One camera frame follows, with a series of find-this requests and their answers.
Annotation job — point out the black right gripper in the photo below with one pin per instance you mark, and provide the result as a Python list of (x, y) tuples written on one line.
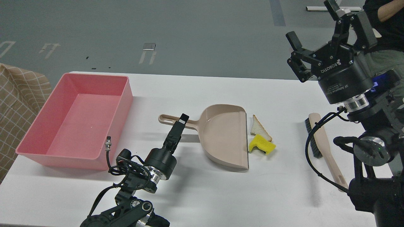
[(344, 72)]

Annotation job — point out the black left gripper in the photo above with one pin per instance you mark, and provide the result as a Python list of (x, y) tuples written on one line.
[(162, 159)]

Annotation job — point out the beige plastic dustpan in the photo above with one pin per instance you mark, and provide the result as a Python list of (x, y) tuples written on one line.
[(222, 132)]

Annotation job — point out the triangular bread slice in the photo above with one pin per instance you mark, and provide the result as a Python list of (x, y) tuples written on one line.
[(258, 129)]

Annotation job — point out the yellow sponge piece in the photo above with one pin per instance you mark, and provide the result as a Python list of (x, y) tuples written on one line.
[(260, 143)]

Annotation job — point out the beige hand brush black bristles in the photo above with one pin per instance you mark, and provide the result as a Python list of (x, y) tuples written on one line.
[(319, 143)]

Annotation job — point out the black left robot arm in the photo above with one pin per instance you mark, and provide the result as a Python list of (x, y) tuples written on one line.
[(129, 210)]

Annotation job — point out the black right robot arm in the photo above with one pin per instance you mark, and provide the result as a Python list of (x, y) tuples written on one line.
[(377, 187)]

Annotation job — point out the pink plastic bin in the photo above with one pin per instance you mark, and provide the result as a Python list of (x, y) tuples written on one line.
[(71, 129)]

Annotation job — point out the white floor stand base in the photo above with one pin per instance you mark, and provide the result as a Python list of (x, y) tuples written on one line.
[(324, 8)]

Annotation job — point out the seated person dark clothes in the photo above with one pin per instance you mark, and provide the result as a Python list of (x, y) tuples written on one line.
[(386, 17)]

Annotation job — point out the brown checkered cloth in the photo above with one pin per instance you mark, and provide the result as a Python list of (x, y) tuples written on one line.
[(22, 95)]

